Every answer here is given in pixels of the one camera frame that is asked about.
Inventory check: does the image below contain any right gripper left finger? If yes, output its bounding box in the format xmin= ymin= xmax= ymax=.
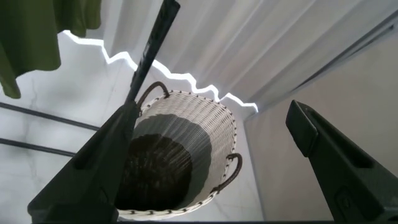
xmin=27 ymin=100 xmax=140 ymax=223

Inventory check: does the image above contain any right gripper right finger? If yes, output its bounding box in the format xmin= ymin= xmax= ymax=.
xmin=285 ymin=99 xmax=398 ymax=223

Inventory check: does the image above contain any green t-shirt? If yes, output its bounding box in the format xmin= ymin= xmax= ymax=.
xmin=0 ymin=0 xmax=103 ymax=100

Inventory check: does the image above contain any white laundry basket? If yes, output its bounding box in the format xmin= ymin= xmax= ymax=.
xmin=114 ymin=81 xmax=243 ymax=221

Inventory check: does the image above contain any black clothes rack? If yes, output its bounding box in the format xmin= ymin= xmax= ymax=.
xmin=0 ymin=0 xmax=181 ymax=158

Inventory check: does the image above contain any white curtain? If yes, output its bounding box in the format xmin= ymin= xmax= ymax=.
xmin=85 ymin=0 xmax=398 ymax=113

